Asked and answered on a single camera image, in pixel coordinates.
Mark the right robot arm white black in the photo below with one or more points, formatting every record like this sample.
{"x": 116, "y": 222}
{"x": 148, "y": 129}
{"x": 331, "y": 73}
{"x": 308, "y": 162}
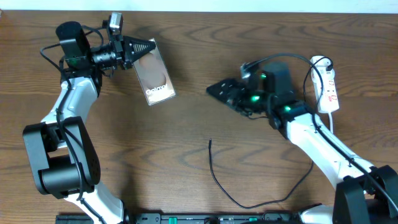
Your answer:
{"x": 364, "y": 193}

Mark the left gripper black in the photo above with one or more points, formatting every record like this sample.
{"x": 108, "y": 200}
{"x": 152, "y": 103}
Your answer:
{"x": 119, "y": 43}

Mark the white power strip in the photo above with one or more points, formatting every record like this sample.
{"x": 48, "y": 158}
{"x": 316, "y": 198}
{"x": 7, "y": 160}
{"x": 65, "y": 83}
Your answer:
{"x": 325, "y": 88}

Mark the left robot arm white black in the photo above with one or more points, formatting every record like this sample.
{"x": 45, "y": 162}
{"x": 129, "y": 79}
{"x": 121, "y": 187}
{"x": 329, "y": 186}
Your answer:
{"x": 62, "y": 157}

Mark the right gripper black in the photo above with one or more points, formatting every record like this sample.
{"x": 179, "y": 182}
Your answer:
{"x": 229, "y": 91}

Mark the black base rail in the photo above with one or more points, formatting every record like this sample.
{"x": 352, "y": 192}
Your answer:
{"x": 155, "y": 218}

